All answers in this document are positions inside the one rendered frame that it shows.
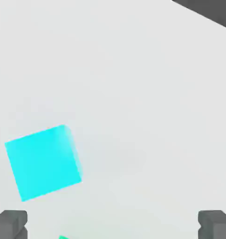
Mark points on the small cyan cube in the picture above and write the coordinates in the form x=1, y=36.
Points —
x=42, y=164

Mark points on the small green cube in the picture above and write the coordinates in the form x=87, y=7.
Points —
x=64, y=237

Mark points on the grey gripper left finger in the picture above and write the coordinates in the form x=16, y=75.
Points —
x=11, y=223

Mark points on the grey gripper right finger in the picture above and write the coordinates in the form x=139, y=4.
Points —
x=215, y=224

